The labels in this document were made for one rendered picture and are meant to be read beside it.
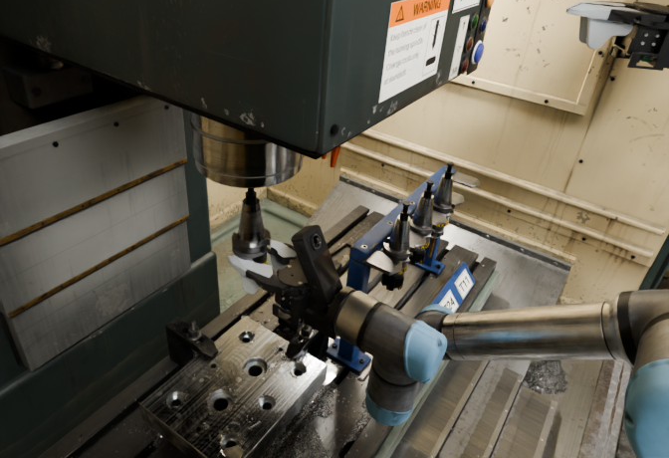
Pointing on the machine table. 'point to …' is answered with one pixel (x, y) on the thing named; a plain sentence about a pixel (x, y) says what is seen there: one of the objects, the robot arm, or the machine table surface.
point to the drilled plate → (279, 386)
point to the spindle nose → (239, 156)
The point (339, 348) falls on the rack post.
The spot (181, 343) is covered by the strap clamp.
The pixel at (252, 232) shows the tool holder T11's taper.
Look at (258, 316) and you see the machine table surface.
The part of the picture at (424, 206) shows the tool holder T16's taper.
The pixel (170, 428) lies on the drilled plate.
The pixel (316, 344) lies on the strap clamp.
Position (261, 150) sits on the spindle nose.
